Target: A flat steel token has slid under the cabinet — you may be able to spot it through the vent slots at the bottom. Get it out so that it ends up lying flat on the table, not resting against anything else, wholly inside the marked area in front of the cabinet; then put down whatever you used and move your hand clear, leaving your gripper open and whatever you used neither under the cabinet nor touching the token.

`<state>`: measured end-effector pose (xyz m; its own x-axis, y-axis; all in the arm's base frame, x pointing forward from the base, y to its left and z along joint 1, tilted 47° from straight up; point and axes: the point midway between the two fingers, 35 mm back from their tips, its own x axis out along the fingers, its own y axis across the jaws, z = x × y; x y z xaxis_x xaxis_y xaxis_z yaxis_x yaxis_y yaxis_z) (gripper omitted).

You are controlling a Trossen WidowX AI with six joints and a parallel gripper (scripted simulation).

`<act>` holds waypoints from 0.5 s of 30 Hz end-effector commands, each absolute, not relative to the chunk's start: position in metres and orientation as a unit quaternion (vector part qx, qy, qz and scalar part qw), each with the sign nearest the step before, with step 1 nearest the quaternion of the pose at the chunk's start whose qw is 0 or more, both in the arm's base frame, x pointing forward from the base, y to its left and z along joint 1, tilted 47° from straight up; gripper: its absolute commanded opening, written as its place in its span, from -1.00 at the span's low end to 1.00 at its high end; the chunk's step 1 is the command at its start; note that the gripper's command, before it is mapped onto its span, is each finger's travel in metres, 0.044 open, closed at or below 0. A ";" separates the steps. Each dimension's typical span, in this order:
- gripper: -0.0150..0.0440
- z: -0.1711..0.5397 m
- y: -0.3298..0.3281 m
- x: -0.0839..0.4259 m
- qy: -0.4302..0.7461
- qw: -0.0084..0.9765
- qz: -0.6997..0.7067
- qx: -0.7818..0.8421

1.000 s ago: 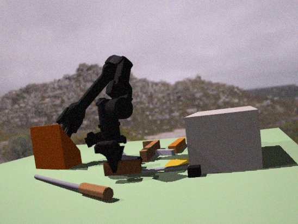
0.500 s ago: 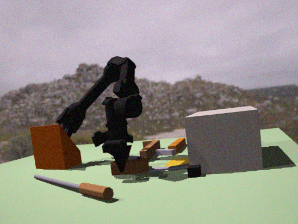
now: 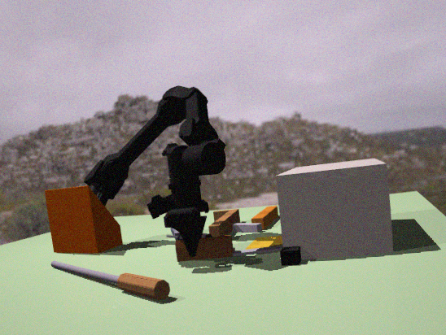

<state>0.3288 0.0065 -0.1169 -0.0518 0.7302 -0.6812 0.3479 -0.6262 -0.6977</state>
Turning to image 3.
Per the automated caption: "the grey rod with brown handle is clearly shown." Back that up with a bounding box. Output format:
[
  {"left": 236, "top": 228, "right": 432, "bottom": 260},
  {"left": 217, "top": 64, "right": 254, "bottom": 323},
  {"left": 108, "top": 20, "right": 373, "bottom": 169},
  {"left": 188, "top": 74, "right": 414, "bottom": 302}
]
[{"left": 51, "top": 261, "right": 170, "bottom": 300}]

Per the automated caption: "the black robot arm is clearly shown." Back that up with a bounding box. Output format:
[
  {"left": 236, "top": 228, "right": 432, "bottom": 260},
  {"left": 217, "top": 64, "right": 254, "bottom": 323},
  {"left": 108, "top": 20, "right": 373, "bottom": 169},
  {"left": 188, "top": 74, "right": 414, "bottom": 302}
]
[{"left": 84, "top": 85, "right": 226, "bottom": 219}]

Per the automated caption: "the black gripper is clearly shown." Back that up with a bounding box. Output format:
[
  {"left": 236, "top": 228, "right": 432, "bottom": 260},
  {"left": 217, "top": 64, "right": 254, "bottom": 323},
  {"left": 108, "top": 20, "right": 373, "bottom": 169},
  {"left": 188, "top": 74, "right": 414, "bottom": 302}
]
[{"left": 164, "top": 176, "right": 209, "bottom": 257}]

